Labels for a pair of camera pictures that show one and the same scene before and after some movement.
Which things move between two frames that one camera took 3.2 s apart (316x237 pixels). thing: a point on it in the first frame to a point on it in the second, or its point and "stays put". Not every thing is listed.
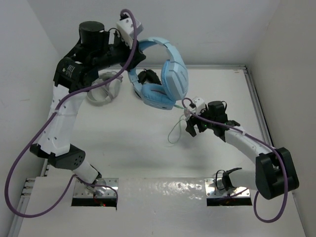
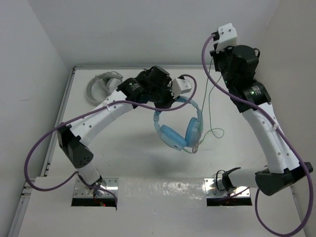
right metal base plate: [214, 188] stays put
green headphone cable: [179, 106] to [202, 122]
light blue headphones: [175, 84] to [172, 138]
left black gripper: [117, 39] to [167, 87]
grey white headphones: [105, 94] stays put
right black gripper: [190, 123] to [216, 54]
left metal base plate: [82, 190] stays put
